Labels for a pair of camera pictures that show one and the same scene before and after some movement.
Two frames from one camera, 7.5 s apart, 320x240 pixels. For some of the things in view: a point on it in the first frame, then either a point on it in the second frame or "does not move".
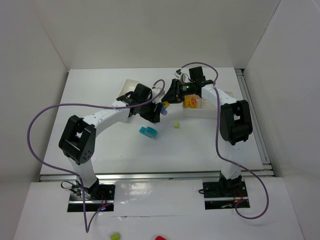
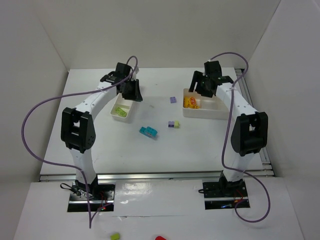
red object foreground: x=159 y=237 does not move
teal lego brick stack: x=149 y=131 does not move
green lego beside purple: x=176 y=124 does not move
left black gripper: x=152 y=114 → x=130 y=88
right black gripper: x=177 y=89 → x=203 y=83
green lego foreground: x=115 y=236 does not move
